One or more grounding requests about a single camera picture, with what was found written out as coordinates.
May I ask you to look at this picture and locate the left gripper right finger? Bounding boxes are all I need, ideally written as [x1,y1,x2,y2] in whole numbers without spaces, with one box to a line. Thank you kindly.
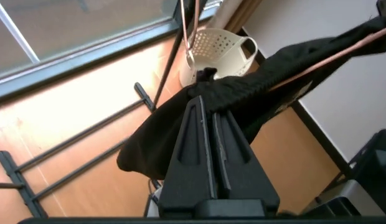
[211,110,280,218]

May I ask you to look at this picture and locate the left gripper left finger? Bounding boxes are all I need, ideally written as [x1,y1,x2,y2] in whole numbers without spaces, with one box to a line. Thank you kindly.
[158,95,217,218]

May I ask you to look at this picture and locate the black shorts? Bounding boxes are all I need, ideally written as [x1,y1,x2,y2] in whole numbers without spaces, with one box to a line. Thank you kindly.
[116,15,386,181]

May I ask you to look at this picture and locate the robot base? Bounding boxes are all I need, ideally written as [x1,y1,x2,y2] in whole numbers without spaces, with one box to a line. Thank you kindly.
[144,129,386,218]

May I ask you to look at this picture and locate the black clothes rack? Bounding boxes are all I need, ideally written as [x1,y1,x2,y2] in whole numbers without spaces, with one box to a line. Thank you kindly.
[0,0,209,218]

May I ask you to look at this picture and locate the white laundry basket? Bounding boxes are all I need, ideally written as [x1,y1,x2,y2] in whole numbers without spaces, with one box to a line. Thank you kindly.
[179,27,258,88]

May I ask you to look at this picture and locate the beige curtain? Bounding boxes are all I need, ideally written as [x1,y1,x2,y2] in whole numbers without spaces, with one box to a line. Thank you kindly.
[207,0,264,34]

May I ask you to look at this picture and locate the window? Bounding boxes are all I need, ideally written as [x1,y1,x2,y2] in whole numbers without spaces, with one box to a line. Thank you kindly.
[0,0,225,105]

